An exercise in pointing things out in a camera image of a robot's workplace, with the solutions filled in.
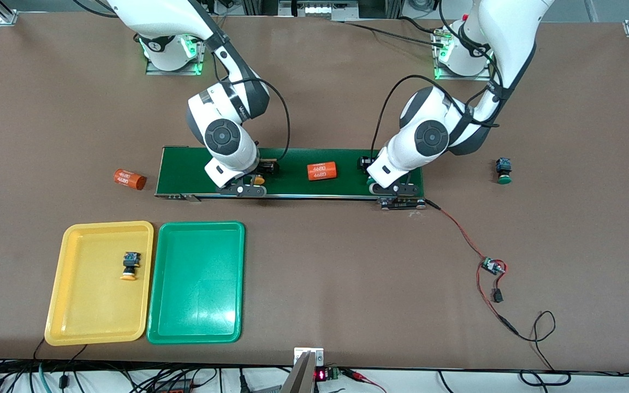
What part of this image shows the green conveyor belt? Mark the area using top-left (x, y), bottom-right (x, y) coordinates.
top-left (154, 146), bottom-right (427, 211)

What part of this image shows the small green circuit board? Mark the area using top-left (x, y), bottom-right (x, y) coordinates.
top-left (482, 257), bottom-right (508, 277)

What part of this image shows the green plastic tray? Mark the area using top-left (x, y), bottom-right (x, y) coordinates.
top-left (146, 221), bottom-right (246, 345)

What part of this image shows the grey device with lights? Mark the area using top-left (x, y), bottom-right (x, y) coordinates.
top-left (277, 0), bottom-right (360, 21)

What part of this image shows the red clip lead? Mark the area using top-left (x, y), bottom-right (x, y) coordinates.
top-left (342, 368), bottom-right (387, 393)

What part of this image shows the yellow plastic tray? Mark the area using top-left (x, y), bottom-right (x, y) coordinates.
top-left (44, 221), bottom-right (155, 347)

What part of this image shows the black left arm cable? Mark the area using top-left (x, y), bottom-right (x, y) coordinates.
top-left (370, 0), bottom-right (506, 159)

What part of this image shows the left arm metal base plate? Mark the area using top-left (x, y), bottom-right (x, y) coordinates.
top-left (433, 26), bottom-right (493, 82)

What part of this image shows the long black table cable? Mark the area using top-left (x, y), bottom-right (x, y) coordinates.
top-left (342, 16), bottom-right (449, 47)

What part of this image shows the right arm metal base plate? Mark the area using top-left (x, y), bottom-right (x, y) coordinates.
top-left (145, 33), bottom-right (206, 76)

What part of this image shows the small silver metal bracket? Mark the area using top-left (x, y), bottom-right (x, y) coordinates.
top-left (294, 347), bottom-right (324, 365)

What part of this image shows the grey metal post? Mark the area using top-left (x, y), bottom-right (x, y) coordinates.
top-left (280, 351), bottom-right (316, 393)

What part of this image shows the thin black looped cable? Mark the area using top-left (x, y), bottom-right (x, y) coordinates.
top-left (514, 311), bottom-right (557, 373)

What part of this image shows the teal cable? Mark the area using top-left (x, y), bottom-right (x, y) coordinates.
top-left (35, 363), bottom-right (52, 393)

